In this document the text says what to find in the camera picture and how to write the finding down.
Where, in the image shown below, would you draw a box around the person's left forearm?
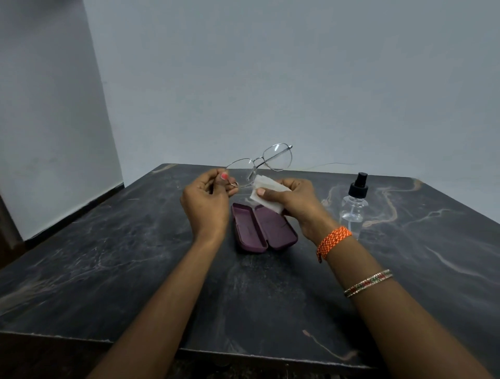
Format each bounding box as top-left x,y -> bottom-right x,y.
87,233 -> 227,379

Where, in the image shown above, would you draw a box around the person's right forearm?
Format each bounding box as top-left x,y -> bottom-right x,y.
317,234 -> 493,379

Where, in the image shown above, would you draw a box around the person's left hand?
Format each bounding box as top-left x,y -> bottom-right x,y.
180,168 -> 239,242

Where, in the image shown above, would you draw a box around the thin beaded bangle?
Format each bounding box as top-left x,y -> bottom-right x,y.
343,269 -> 393,298

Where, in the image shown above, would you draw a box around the person's right hand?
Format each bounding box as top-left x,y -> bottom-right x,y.
257,178 -> 339,246

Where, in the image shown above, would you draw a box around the maroon eyeglasses case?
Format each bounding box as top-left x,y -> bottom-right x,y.
231,202 -> 299,255

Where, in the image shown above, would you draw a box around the silver wire-frame eyeglasses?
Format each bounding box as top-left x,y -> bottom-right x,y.
225,143 -> 293,189

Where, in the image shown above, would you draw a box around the clear spray bottle black nozzle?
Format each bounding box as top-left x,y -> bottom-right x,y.
339,172 -> 369,240

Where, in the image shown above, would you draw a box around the orange braided thread bracelet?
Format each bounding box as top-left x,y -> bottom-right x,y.
316,226 -> 353,263

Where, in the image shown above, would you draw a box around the white cleaning cloth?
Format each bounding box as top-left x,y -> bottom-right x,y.
250,174 -> 292,214

